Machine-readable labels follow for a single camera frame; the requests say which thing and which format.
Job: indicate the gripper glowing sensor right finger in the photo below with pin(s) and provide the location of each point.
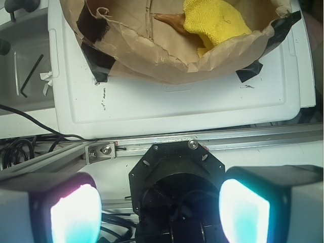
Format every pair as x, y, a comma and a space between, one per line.
272, 204

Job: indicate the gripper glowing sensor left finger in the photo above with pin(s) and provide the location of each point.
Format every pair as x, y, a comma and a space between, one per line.
49, 207

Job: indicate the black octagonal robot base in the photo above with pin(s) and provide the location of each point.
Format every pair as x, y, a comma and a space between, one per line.
176, 196

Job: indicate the yellow microfibre cloth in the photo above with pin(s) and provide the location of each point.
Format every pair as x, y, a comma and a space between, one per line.
214, 22

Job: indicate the white plastic bin lid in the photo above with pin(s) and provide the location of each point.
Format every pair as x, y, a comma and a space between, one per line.
134, 107

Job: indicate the black hex key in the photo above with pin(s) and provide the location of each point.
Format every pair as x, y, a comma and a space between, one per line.
30, 75

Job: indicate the grey plastic tray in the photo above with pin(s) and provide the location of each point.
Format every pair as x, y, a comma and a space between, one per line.
22, 42

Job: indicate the crumpled white paper scrap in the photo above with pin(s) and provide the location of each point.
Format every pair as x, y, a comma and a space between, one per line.
48, 78

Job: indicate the black tape piece lower right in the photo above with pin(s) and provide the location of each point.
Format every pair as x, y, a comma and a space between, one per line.
250, 71

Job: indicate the black tape strip left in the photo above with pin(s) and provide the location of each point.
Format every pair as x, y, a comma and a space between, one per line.
99, 63

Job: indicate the black tape strip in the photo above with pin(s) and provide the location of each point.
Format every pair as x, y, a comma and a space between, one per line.
281, 29
99, 63

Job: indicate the black tape strip right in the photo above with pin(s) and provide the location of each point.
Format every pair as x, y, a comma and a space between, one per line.
281, 29

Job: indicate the black tape inside bag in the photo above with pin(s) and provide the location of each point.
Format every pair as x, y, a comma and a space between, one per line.
92, 28

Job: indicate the brown paper bag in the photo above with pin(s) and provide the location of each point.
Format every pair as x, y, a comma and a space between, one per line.
145, 47

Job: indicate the brown wooden pointed piece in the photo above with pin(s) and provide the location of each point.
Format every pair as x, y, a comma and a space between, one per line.
176, 21

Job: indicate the dark grey knob object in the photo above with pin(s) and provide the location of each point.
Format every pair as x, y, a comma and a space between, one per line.
27, 5

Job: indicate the metal corner bracket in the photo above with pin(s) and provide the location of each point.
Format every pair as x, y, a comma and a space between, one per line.
99, 152

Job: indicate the aluminium extrusion rail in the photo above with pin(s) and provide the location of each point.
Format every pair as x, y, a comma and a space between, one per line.
61, 159

